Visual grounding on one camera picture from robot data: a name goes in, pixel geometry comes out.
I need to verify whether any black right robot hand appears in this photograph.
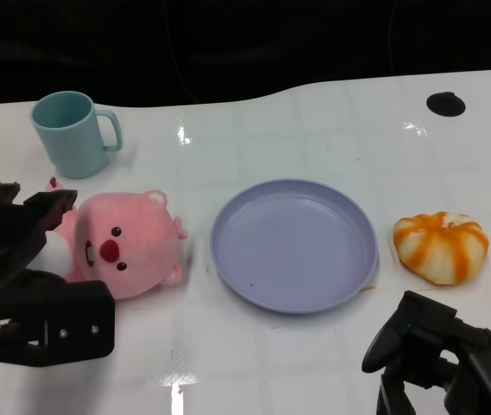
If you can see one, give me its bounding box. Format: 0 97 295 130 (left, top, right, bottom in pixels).
360 290 491 415

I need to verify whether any purple plastic plate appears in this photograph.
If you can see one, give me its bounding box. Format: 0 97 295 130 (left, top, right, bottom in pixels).
209 178 379 315

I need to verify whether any black round cable grommet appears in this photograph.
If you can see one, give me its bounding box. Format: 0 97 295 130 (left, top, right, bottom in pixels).
425 92 467 117

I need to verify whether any orange striped bun toy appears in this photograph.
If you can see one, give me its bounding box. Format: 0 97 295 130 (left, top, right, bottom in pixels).
392 211 490 286

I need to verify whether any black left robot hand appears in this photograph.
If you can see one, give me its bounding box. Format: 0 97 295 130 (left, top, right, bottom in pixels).
0 181 115 368

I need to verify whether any black backdrop cloth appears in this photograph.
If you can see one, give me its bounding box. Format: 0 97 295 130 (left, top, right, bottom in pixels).
0 0 491 107

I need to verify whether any teal plastic mug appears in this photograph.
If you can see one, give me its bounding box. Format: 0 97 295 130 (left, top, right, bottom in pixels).
29 90 124 180

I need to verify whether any pink plush beaver doll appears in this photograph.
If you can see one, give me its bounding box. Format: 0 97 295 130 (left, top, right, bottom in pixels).
40 175 188 301

